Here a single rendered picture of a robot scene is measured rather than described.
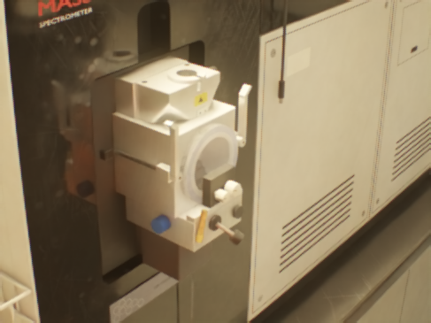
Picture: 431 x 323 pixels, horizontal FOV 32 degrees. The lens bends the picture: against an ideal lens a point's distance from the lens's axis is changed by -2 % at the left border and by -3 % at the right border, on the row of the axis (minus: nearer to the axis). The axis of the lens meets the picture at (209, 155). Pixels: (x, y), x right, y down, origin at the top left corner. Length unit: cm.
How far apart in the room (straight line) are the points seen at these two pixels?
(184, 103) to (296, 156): 40
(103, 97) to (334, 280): 76
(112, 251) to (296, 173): 38
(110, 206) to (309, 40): 40
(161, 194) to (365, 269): 74
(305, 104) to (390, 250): 51
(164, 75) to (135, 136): 7
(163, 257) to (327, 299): 56
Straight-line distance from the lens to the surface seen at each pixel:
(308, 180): 121
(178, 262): 87
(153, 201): 82
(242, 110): 83
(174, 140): 75
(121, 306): 93
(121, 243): 90
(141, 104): 79
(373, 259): 151
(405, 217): 167
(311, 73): 112
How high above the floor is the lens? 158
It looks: 27 degrees down
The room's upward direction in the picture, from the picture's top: 1 degrees clockwise
